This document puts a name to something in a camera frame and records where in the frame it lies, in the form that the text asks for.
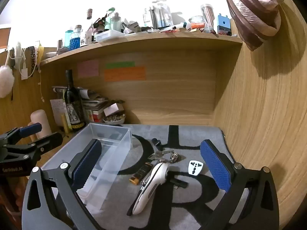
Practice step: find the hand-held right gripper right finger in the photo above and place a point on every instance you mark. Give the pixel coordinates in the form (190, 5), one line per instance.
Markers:
(215, 165)

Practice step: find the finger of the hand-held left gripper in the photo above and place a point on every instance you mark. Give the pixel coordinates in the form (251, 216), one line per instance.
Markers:
(31, 129)
(48, 141)

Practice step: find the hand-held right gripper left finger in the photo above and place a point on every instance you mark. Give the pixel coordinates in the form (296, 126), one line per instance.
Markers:
(86, 163)

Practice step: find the white travel plug adapter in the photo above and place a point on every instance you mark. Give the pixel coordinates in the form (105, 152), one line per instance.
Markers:
(195, 167)

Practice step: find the clear plastic storage box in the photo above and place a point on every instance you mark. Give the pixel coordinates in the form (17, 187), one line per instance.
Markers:
(108, 148)

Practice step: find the white handheld fabric shaver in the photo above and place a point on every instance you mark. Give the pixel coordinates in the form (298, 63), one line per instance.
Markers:
(144, 201)

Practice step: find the pale pink mug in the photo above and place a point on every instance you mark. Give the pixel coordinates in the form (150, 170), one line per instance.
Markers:
(40, 122)

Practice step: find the white note paper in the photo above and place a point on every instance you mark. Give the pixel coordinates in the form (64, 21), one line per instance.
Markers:
(57, 110)

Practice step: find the grey mat with black letters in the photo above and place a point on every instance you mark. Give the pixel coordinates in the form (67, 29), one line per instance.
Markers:
(206, 134)

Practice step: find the black USB stick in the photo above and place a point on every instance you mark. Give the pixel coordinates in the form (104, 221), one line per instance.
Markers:
(178, 184)

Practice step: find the dark wine bottle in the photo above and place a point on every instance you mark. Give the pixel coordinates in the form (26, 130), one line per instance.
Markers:
(73, 100)

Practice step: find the white bowl of small items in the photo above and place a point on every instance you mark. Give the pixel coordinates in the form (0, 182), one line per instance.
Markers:
(114, 119)

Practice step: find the black and yellow lighter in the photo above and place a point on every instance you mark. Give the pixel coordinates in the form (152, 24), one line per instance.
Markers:
(140, 173)

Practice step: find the stack of books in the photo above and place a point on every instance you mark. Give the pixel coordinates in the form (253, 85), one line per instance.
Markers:
(93, 105)

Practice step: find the bunch of keys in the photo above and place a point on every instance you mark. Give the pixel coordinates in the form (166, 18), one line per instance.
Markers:
(158, 154)

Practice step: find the small white box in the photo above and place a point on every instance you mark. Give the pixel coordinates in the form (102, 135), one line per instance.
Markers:
(112, 109)

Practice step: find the rolled white paper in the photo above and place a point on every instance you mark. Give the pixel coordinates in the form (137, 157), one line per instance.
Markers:
(84, 93)

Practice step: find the black clip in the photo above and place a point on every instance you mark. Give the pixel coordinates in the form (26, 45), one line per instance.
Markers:
(156, 141)

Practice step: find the black lace band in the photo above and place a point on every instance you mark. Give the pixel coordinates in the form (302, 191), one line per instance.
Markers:
(32, 60)

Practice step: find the pink sticky note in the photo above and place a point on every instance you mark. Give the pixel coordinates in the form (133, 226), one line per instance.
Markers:
(88, 68)

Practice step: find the orange sticky note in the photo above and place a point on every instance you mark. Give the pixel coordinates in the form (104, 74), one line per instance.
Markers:
(124, 74)

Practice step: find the teal bottle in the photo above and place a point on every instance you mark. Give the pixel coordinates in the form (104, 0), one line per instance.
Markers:
(68, 39)

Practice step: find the blue patterned bottle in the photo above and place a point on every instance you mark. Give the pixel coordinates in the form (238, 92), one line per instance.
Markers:
(76, 39)

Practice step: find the green sticky note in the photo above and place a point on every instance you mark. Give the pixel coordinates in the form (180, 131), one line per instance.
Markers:
(120, 64)

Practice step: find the white plastic tray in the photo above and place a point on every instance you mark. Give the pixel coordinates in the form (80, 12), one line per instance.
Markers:
(109, 36)

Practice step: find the wooden shelf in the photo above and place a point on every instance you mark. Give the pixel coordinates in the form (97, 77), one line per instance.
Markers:
(144, 42)

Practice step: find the green capped bottle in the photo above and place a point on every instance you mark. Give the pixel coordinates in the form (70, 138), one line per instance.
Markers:
(115, 21)

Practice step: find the blue box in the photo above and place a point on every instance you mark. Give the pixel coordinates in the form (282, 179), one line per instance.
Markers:
(224, 25)

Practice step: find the clear glass jar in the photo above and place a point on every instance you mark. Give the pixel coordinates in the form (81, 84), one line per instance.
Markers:
(196, 20)

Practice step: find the clear jar of straws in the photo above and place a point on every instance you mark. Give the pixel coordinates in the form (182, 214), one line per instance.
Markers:
(207, 16)

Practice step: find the brown plastic bag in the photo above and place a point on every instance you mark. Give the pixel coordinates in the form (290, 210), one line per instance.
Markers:
(251, 16)

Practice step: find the clear plastic package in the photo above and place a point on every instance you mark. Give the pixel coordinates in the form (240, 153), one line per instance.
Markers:
(160, 14)

